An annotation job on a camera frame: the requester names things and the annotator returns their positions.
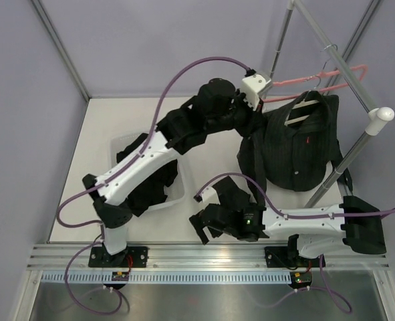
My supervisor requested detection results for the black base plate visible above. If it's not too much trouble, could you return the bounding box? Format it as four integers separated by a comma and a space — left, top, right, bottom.
264, 246, 326, 270
88, 245, 148, 268

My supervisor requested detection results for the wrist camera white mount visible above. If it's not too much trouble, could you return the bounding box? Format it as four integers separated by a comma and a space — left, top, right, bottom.
194, 187, 220, 204
239, 71, 273, 111

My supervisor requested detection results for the metal clothes rack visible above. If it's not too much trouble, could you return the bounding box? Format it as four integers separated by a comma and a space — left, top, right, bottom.
267, 0, 395, 208

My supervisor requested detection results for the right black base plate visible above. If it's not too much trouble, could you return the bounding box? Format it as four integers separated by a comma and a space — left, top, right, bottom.
264, 246, 326, 270

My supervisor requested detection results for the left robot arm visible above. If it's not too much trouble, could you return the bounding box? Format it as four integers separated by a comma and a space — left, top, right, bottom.
82, 74, 272, 267

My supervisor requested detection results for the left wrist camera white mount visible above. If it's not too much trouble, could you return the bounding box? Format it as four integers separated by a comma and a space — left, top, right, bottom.
239, 71, 273, 111

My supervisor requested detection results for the white slotted cable duct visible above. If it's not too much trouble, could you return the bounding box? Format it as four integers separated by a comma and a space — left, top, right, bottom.
41, 271, 294, 286

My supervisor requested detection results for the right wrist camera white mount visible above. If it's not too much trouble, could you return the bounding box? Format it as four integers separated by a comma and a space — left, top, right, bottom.
194, 187, 220, 204

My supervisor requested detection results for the wooden hanger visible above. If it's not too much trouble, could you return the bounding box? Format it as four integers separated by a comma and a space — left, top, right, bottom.
284, 75, 321, 126

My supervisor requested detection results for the dark striped shirt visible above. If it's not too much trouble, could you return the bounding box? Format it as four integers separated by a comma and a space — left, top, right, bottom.
237, 91, 343, 192

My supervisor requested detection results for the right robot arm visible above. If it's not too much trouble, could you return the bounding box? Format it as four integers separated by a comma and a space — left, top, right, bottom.
189, 176, 386, 270

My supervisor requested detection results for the clear plastic basket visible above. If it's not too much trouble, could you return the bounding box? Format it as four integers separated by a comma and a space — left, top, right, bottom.
110, 131, 188, 212

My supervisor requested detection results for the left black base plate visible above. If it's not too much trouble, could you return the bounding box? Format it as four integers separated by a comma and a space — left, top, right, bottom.
88, 245, 148, 268

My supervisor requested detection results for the black shirt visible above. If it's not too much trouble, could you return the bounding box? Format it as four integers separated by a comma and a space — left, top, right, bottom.
115, 133, 179, 217

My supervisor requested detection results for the pink hanger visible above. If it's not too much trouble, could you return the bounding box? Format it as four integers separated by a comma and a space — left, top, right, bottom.
273, 64, 368, 93

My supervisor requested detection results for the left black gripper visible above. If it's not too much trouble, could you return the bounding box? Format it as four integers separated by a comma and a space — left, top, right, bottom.
205, 88, 267, 138

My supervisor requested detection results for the aluminium rail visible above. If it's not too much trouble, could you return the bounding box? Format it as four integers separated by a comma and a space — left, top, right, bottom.
26, 244, 389, 271

